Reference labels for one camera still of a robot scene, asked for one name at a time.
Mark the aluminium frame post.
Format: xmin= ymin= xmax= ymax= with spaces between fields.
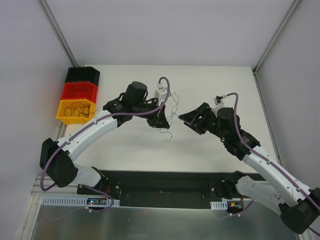
xmin=37 ymin=0 xmax=79 ymax=67
xmin=252 ymin=0 xmax=303 ymax=76

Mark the right aluminium frame post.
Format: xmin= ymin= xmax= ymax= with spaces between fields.
xmin=252 ymin=0 xmax=303 ymax=76

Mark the left aluminium frame post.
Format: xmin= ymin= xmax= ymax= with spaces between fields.
xmin=37 ymin=0 xmax=79 ymax=67

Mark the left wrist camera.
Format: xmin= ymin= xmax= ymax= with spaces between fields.
xmin=154 ymin=87 xmax=171 ymax=105

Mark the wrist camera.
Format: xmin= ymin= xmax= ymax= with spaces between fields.
xmin=154 ymin=87 xmax=171 ymax=105
xmin=213 ymin=94 xmax=228 ymax=107

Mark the red storage bin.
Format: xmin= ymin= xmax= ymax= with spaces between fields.
xmin=60 ymin=81 xmax=98 ymax=103

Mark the black storage bin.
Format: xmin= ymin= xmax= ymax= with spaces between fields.
xmin=64 ymin=66 xmax=100 ymax=86

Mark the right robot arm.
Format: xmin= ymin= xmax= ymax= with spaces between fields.
xmin=178 ymin=102 xmax=320 ymax=235

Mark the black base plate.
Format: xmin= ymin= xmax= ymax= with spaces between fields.
xmin=76 ymin=169 xmax=266 ymax=209

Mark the left white cable duct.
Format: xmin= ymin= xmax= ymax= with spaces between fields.
xmin=42 ymin=196 xmax=120 ymax=208

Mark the yellow storage bin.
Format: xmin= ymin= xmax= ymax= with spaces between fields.
xmin=56 ymin=99 xmax=96 ymax=126

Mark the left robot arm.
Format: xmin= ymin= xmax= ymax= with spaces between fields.
xmin=39 ymin=77 xmax=171 ymax=195

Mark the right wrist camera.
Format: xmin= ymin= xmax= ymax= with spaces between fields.
xmin=213 ymin=94 xmax=228 ymax=107

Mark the right white cable duct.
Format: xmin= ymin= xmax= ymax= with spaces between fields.
xmin=210 ymin=200 xmax=228 ymax=211

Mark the white cable duct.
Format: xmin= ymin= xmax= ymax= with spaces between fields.
xmin=210 ymin=200 xmax=228 ymax=211
xmin=42 ymin=196 xmax=120 ymax=208

